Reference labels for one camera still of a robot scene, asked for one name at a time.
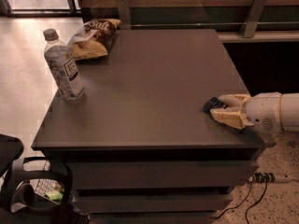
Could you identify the metal rail with brackets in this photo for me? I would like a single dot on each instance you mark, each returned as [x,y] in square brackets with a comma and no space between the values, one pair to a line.
[247,20]

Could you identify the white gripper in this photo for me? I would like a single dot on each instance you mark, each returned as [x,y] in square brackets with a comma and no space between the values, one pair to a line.
[263,110]

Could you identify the dark blue rxbar wrapper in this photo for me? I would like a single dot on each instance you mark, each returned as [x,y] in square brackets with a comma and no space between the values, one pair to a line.
[213,103]

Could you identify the white power strip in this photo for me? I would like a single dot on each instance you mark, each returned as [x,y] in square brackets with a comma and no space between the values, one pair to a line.
[270,178]

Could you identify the grey drawer cabinet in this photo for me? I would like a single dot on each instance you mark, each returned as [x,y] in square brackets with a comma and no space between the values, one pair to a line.
[140,146]

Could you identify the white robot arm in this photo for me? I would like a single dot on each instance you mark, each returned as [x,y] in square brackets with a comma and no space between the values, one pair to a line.
[288,112]

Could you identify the clear plastic water bottle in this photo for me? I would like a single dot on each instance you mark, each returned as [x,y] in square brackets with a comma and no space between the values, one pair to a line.
[63,67]

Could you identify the brown salt chip bag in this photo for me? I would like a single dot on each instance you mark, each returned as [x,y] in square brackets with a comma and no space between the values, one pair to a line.
[94,39]

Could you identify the black chair edge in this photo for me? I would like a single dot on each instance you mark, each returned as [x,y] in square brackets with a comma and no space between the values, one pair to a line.
[11,149]

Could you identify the black wire basket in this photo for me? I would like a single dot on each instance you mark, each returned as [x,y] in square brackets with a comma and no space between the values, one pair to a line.
[41,188]

